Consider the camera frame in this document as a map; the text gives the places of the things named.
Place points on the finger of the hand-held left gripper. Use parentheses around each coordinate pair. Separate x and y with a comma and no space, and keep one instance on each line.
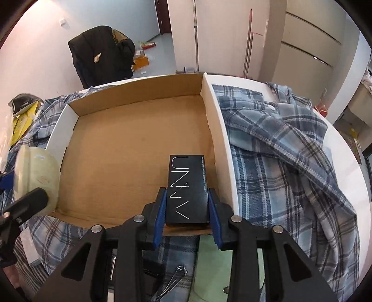
(5,180)
(26,203)

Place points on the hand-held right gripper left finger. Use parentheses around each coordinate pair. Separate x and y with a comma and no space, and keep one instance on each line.
(157,220)

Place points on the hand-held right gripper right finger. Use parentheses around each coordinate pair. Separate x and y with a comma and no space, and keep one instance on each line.
(217,223)

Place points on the black rectangular box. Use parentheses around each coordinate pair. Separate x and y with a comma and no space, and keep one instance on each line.
(186,191)

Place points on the shallow cardboard box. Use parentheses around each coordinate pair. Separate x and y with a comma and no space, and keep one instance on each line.
(130,145)

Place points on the pale green box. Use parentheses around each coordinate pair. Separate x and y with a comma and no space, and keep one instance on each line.
(212,260)

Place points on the white plastic bag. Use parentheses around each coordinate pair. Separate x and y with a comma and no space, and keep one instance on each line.
(5,139)

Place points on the silver metal tool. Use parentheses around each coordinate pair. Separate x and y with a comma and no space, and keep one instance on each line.
(175,277)

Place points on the yellow cardboard box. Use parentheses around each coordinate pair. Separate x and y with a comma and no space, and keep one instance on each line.
(23,123)

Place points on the blue plaid shirt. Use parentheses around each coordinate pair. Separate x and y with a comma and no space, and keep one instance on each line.
(276,174)

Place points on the grey black bag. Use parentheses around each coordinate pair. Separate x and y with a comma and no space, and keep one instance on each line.
(23,100)

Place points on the red paper bag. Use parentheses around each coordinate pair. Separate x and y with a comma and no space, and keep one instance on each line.
(322,109)

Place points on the black jacket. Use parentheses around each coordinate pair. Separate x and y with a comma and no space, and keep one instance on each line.
(101,55)

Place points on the orange cardboard box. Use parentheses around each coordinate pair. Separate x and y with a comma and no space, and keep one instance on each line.
(141,62)

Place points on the red flat box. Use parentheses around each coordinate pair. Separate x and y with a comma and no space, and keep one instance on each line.
(148,45)

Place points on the red broom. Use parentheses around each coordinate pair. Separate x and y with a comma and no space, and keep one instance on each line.
(250,43)

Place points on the beige refrigerator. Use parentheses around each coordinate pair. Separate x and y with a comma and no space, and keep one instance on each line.
(308,49)

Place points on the dark wooden door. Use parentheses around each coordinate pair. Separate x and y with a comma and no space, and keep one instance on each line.
(162,16)

